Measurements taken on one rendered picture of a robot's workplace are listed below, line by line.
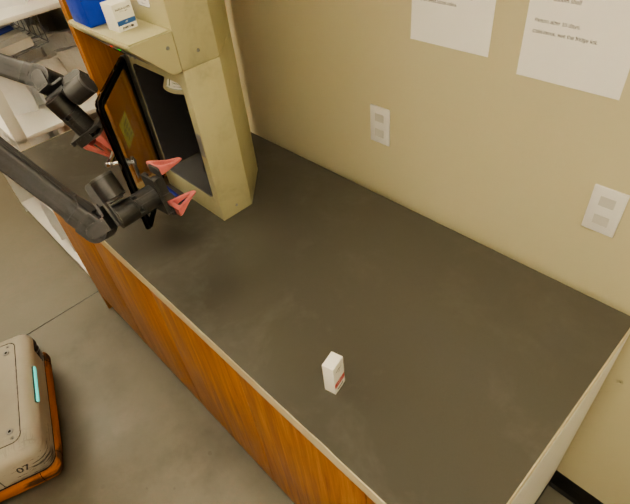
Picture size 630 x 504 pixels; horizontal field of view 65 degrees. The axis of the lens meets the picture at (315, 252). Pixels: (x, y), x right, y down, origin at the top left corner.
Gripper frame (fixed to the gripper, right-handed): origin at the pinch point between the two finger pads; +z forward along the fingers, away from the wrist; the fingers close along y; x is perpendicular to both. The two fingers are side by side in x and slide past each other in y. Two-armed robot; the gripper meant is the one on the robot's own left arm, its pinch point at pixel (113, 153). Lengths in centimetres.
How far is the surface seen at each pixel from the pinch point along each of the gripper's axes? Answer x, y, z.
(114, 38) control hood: 5.3, -24.9, -21.7
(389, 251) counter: 27, -51, 57
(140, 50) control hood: 10.0, -29.3, -17.2
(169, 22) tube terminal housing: 4.7, -37.2, -17.2
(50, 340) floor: -48, 128, 68
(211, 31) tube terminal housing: -1.7, -42.3, -9.1
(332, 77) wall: -17, -60, 24
